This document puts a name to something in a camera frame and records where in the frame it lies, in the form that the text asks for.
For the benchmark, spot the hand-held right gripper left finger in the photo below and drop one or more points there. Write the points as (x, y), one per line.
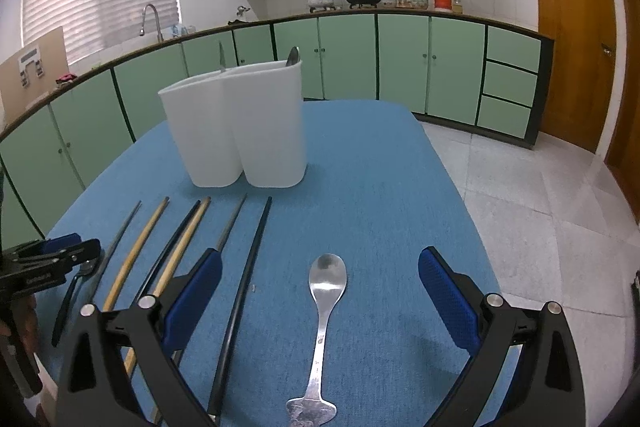
(196, 294)

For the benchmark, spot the green base cabinets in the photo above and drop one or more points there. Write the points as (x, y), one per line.
(350, 57)

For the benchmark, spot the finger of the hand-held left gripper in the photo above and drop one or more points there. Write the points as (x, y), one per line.
(62, 242)
(86, 250)

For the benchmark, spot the white plastic utensil holder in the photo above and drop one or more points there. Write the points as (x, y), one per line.
(270, 122)

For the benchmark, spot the wooden door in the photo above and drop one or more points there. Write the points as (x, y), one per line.
(627, 107)
(570, 47)

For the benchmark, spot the wooden chopstick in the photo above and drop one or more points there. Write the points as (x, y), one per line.
(140, 242)
(187, 232)

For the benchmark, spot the cardboard sheet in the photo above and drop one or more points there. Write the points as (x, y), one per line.
(35, 67)

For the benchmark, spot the bottles beside sink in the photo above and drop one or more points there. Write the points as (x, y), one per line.
(182, 28)

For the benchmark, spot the red cloth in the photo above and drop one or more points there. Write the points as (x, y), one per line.
(66, 78)

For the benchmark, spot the small glass jar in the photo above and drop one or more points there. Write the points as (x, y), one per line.
(457, 5)

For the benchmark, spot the steel sink faucet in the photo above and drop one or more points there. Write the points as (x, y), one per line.
(150, 14)

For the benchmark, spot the blue tablecloth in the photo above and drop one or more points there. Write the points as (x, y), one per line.
(360, 187)

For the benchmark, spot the metal kettle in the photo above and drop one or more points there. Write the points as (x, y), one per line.
(242, 12)

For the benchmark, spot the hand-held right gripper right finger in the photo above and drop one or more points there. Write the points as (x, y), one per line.
(445, 297)

